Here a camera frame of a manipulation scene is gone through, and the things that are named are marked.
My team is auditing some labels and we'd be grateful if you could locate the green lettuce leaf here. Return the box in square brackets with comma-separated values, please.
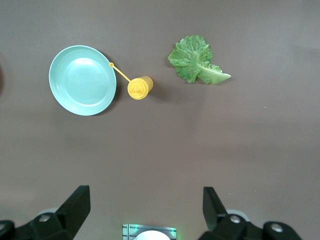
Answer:
[167, 34, 232, 85]

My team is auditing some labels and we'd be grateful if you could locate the yellow mustard squeeze bottle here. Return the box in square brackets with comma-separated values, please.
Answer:
[108, 62, 154, 101]

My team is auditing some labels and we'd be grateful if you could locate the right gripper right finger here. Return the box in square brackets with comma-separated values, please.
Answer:
[197, 186, 304, 240]

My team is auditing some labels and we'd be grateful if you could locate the mint green plate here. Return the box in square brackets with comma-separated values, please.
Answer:
[48, 44, 118, 117]

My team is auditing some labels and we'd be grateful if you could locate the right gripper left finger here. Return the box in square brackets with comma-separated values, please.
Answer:
[0, 185, 91, 240]

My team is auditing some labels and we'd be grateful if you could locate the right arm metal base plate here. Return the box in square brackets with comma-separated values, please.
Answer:
[121, 223, 178, 240]

